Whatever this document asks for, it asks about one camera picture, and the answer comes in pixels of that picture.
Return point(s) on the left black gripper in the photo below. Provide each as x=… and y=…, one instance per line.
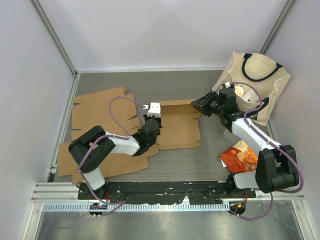
x=158, y=119

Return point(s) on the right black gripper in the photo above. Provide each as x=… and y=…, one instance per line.
x=202, y=104

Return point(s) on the brown cardboard box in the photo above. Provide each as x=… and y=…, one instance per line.
x=180, y=125

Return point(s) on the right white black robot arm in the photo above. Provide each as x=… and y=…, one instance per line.
x=276, y=170

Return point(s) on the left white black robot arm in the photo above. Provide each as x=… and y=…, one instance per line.
x=93, y=147

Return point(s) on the white box in bag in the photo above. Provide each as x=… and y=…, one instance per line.
x=251, y=97

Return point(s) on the round beige lid in bag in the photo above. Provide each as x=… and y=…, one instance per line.
x=239, y=91

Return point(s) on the clear plastic water bottle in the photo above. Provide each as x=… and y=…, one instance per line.
x=228, y=135

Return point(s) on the flat brown cardboard sheets stack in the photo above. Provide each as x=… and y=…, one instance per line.
x=115, y=113

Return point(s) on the beige canvas tote bag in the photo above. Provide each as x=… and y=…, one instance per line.
x=257, y=72

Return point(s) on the small white paper packet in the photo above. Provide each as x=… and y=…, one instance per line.
x=223, y=163

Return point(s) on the orange chips snack bag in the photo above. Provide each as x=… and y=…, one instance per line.
x=239, y=158

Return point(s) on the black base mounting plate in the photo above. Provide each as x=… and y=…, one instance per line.
x=171, y=192

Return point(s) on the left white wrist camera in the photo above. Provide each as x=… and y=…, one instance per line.
x=153, y=109

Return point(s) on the right aluminium frame post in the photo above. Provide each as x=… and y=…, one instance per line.
x=280, y=20

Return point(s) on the aluminium frame post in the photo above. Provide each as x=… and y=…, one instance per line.
x=53, y=35
x=280, y=20

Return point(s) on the white slotted cable duct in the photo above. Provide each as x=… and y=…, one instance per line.
x=89, y=206

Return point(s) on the left aluminium frame post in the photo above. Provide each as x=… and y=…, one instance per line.
x=53, y=35

